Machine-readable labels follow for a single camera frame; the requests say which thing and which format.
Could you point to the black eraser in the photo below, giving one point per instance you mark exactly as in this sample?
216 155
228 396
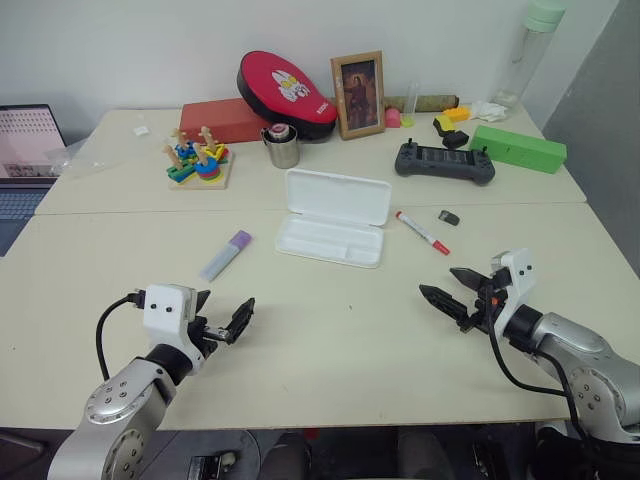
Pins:
449 217

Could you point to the yellow and black tool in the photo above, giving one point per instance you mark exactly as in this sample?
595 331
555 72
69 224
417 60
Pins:
450 135

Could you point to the crumpled white tissue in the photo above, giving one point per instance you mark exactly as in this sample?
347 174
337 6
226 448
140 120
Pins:
487 110

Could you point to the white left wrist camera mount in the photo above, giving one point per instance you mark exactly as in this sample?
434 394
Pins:
165 310

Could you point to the clear bottle with green lid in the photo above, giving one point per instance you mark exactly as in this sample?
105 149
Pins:
525 55

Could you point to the red rectangular box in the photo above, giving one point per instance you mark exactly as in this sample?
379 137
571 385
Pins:
215 120

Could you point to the green rectangular box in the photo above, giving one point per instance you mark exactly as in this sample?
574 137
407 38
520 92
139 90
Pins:
520 150

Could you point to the clear plastic bag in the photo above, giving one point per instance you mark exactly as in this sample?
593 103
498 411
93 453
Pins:
62 157

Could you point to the brown rolled mat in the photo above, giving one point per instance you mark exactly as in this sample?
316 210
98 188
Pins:
435 101

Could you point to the clear plastic tube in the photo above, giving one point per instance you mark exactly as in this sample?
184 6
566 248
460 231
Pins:
413 100

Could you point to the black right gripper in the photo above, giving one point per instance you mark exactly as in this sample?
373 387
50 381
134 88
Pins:
482 307

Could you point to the small green object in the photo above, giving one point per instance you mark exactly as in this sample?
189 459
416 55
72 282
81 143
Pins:
407 121

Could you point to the open laptop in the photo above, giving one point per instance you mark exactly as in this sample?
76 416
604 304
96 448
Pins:
25 140

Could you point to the white plastic pencil case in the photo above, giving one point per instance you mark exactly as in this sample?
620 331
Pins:
330 240

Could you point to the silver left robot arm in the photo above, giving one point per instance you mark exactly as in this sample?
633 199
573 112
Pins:
115 400

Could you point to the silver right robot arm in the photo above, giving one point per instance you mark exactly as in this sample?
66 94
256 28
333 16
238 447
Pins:
575 350

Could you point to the red and black boxing pad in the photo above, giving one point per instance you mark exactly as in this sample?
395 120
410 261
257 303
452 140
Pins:
280 95

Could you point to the small pink object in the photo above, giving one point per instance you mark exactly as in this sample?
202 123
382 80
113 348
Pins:
392 119

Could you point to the wooden colourful stacking toy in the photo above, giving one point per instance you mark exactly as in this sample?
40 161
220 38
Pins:
200 170

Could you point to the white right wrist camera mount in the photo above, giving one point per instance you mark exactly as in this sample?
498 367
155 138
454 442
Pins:
517 280

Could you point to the tape roll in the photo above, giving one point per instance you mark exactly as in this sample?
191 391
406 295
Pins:
279 132

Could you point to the dark grey handheld controller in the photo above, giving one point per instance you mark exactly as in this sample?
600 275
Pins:
440 167

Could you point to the white marker with red cap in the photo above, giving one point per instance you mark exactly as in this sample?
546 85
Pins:
420 231

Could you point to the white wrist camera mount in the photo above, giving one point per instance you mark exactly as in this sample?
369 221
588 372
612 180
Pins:
165 310
517 280

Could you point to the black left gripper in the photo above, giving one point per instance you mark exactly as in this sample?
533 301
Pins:
212 332

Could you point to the metal cup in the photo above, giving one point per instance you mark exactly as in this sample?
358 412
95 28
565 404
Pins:
285 152

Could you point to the wooden picture frame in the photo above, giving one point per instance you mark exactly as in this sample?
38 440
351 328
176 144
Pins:
357 95

